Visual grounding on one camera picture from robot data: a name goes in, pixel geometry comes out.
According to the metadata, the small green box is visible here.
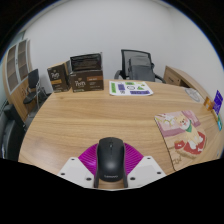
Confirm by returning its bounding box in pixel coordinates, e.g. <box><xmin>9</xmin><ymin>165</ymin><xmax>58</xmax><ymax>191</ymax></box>
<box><xmin>216</xmin><ymin>114</ymin><xmax>224</xmax><ymax>132</ymax></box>

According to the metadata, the purple standing card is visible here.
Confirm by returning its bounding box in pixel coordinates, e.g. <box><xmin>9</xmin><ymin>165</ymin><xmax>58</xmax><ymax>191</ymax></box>
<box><xmin>212</xmin><ymin>89</ymin><xmax>224</xmax><ymax>116</ymax></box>

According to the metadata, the wooden shelf unit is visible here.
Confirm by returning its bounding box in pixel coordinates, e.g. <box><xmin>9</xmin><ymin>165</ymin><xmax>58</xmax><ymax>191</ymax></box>
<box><xmin>2</xmin><ymin>38</ymin><xmax>34</xmax><ymax>121</ymax></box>

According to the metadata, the black computer mouse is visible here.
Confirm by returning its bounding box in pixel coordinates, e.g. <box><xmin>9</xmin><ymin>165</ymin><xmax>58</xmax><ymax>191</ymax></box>
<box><xmin>95</xmin><ymin>136</ymin><xmax>127</xmax><ymax>183</ymax></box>

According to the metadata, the small orange box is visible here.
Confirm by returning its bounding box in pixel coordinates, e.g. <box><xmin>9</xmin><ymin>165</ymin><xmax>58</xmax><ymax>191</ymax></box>
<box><xmin>203</xmin><ymin>96</ymin><xmax>215</xmax><ymax>112</ymax></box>

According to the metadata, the white printed sticker sheet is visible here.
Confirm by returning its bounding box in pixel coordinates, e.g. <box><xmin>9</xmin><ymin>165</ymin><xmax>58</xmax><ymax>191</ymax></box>
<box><xmin>108</xmin><ymin>80</ymin><xmax>154</xmax><ymax>97</ymax></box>

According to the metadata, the round grey printed disc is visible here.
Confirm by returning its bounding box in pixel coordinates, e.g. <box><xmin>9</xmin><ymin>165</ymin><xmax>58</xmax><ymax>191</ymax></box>
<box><xmin>184</xmin><ymin>87</ymin><xmax>202</xmax><ymax>103</ymax></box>

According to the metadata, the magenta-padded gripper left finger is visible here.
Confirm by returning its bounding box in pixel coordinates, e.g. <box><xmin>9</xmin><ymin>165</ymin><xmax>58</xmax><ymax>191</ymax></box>
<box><xmin>57</xmin><ymin>143</ymin><xmax>100</xmax><ymax>189</ymax></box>

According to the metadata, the wide brown coffee box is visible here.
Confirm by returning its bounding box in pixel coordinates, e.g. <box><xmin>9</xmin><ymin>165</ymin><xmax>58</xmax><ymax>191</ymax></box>
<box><xmin>68</xmin><ymin>68</ymin><xmax>105</xmax><ymax>93</ymax></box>

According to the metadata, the narrow brown coffee box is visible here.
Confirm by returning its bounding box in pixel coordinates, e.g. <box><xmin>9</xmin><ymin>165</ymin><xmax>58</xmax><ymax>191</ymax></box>
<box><xmin>46</xmin><ymin>61</ymin><xmax>72</xmax><ymax>94</ymax></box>

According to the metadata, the cartoon print mouse pad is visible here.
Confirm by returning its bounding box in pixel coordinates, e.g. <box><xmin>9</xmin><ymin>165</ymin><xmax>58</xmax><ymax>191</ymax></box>
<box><xmin>154</xmin><ymin>110</ymin><xmax>208</xmax><ymax>172</ymax></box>

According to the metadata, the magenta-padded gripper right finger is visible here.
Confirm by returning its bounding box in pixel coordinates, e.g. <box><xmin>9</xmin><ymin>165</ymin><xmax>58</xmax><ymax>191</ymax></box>
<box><xmin>123</xmin><ymin>142</ymin><xmax>167</xmax><ymax>189</ymax></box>

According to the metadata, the black mesh office chair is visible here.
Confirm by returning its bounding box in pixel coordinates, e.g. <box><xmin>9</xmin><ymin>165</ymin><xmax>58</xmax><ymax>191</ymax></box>
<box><xmin>113</xmin><ymin>49</ymin><xmax>167</xmax><ymax>84</ymax></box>

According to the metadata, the wooden side desk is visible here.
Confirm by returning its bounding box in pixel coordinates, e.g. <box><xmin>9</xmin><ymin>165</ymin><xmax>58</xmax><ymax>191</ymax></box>
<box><xmin>163</xmin><ymin>65</ymin><xmax>209</xmax><ymax>101</ymax></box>

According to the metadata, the black visitor chair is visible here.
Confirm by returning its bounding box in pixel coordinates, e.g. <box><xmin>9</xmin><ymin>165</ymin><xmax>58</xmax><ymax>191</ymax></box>
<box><xmin>22</xmin><ymin>68</ymin><xmax>48</xmax><ymax>109</ymax></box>

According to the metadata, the black sofa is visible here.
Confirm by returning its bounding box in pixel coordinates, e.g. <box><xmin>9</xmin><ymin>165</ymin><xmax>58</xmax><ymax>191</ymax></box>
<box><xmin>0</xmin><ymin>103</ymin><xmax>28</xmax><ymax>162</ymax></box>

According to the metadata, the black open carton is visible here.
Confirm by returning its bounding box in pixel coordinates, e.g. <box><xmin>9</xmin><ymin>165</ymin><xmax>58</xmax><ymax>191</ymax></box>
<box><xmin>69</xmin><ymin>52</ymin><xmax>103</xmax><ymax>72</ymax></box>

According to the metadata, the grey backpack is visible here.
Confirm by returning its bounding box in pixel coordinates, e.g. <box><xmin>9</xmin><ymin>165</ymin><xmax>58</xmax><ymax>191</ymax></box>
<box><xmin>127</xmin><ymin>55</ymin><xmax>156</xmax><ymax>83</ymax></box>

